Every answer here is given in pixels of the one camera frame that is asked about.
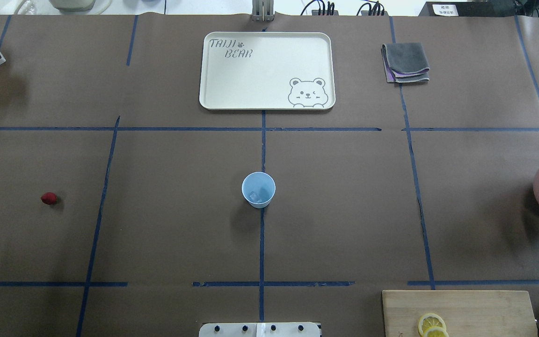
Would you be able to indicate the lemon slices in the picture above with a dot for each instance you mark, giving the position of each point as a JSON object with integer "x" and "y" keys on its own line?
{"x": 432, "y": 325}

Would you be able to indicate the cream bear tray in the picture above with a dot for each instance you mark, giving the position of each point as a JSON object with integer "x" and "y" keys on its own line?
{"x": 267, "y": 71}

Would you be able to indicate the grey folded cloth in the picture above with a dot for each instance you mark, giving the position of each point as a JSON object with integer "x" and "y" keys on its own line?
{"x": 405, "y": 63}

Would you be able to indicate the clear ice cube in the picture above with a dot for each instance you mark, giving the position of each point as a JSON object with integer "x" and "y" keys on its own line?
{"x": 258, "y": 196}

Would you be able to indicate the aluminium frame post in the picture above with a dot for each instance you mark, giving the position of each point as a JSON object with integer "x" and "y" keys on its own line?
{"x": 263, "y": 10}

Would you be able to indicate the light blue cup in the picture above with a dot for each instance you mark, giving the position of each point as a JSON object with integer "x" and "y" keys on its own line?
{"x": 255, "y": 180}

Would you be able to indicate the red strawberry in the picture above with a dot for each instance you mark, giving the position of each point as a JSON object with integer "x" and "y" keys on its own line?
{"x": 49, "y": 198}

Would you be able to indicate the white post base plate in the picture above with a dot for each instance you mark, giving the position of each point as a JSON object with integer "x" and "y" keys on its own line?
{"x": 260, "y": 329}

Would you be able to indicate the wooden cutting board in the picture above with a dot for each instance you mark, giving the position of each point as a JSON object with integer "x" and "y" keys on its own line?
{"x": 488, "y": 313}

